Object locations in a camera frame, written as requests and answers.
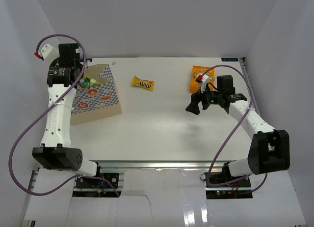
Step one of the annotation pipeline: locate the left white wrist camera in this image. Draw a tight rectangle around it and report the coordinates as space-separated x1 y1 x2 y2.
34 44 59 62

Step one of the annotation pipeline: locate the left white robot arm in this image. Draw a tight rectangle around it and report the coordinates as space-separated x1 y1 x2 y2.
32 43 104 187

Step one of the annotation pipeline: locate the green fox's candy bag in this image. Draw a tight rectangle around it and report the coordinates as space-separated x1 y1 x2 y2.
78 76 101 88

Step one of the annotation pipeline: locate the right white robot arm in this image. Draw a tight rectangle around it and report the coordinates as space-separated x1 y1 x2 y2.
185 73 290 187

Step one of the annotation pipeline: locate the aluminium frame rail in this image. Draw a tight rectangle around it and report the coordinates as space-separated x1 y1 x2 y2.
43 159 257 170

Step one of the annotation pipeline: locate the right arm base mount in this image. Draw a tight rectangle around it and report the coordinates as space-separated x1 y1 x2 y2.
200 170 252 199

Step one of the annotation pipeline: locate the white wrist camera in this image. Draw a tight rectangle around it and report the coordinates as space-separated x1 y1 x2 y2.
34 44 59 62
195 73 216 93

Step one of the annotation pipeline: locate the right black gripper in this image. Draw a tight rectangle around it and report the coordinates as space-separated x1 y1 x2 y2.
186 82 223 115

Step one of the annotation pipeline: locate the orange gummy candy bag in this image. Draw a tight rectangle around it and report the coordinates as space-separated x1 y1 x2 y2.
189 65 215 93

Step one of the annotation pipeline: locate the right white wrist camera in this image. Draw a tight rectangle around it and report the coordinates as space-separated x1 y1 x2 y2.
195 73 216 93

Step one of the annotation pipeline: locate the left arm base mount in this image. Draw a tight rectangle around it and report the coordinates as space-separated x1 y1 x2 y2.
75 173 119 189

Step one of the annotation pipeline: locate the blue checkered paper bag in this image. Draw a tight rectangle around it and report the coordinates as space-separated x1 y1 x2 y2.
71 64 122 125

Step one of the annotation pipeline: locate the yellow m&m pack top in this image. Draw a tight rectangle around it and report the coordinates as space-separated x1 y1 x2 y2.
131 76 155 91

